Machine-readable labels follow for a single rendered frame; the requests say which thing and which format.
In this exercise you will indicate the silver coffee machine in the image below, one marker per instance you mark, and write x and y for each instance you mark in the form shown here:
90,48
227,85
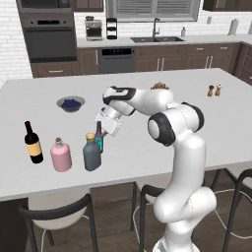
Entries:
94,29

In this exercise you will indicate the brown food bowl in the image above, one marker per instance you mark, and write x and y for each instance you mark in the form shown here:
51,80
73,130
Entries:
159,86

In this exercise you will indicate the black wall oven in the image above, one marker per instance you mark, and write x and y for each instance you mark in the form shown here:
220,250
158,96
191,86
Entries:
49,39

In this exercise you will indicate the white wall socket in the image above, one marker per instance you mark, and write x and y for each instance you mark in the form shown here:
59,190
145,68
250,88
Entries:
209,20

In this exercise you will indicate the white salt shaker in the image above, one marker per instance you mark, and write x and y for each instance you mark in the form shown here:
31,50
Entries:
218,91

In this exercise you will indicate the dark sink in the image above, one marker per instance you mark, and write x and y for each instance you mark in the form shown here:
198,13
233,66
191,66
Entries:
157,39

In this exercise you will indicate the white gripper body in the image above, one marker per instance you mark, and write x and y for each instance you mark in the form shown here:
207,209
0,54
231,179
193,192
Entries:
110,124

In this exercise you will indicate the brown base cupboards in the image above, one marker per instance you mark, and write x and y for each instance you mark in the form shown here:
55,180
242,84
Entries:
183,59

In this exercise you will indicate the black microwave oven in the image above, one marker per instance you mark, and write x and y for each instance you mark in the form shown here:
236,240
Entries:
44,5

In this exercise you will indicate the pink bottle with cork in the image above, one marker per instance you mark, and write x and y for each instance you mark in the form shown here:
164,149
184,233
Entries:
61,157

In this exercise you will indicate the brown pepper shaker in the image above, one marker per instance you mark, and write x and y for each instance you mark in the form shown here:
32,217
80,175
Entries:
210,91

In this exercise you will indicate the brown wall cupboard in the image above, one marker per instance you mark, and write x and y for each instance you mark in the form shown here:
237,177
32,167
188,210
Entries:
87,5
226,4

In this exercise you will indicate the teal bottle dark neck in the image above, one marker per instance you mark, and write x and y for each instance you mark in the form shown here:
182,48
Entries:
99,143

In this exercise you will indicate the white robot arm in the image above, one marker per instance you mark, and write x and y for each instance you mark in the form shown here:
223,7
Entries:
183,157

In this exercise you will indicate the dark tap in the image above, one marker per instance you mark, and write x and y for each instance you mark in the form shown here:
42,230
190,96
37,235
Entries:
155,28

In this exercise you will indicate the grey bowl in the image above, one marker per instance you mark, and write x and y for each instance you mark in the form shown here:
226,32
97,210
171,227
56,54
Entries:
60,102

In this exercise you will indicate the blueberries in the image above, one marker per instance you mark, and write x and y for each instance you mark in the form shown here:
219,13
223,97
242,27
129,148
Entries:
71,104

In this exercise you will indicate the dark wine bottle yellow label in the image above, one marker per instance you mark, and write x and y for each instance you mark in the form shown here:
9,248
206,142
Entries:
33,147

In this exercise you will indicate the grey bottle yellow cap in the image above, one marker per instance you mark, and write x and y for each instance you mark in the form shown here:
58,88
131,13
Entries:
91,156

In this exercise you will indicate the grey dishwasher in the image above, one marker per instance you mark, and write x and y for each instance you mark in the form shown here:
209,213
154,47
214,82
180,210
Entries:
116,60

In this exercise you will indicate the white paper towel roll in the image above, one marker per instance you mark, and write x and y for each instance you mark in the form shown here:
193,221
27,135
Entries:
233,27

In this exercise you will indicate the black tiered stand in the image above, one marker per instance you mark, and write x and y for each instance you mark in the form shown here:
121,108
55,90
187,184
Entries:
112,29

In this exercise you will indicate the grey window blinds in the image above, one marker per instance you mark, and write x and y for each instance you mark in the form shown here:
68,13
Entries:
154,10

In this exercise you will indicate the dark wood island base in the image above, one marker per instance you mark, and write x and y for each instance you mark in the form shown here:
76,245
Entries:
11,226

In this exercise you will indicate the white soap dispenser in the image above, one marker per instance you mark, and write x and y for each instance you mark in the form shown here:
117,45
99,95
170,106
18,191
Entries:
183,32

